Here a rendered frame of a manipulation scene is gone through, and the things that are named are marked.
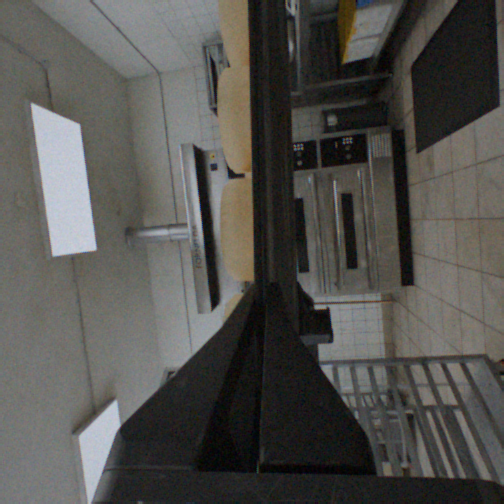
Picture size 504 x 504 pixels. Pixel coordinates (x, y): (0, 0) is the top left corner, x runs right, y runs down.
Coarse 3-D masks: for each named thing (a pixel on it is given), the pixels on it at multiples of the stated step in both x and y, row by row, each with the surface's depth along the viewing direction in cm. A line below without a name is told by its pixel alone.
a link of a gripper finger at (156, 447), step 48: (240, 336) 10; (192, 384) 8; (240, 384) 12; (144, 432) 7; (192, 432) 7; (240, 432) 11; (144, 480) 6; (192, 480) 6; (240, 480) 6; (288, 480) 6; (336, 480) 6; (384, 480) 6; (432, 480) 5; (480, 480) 5
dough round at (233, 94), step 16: (224, 80) 15; (240, 80) 15; (224, 96) 15; (240, 96) 15; (224, 112) 15; (240, 112) 15; (224, 128) 15; (240, 128) 15; (224, 144) 16; (240, 144) 16; (240, 160) 16
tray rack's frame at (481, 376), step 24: (336, 360) 183; (360, 360) 181; (384, 360) 179; (408, 360) 177; (432, 360) 174; (456, 360) 173; (480, 360) 172; (408, 384) 190; (456, 384) 187; (480, 384) 176; (408, 408) 202; (456, 408) 197; (480, 408) 179; (480, 432) 181
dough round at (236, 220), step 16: (224, 192) 16; (240, 192) 15; (224, 208) 15; (240, 208) 15; (224, 224) 15; (240, 224) 15; (224, 240) 15; (240, 240) 15; (224, 256) 15; (240, 256) 15; (240, 272) 16
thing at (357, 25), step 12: (348, 0) 258; (384, 0) 237; (348, 12) 262; (360, 12) 239; (372, 12) 240; (384, 12) 241; (348, 24) 266; (360, 24) 250; (372, 24) 254; (384, 24) 256; (348, 36) 266; (360, 36) 268
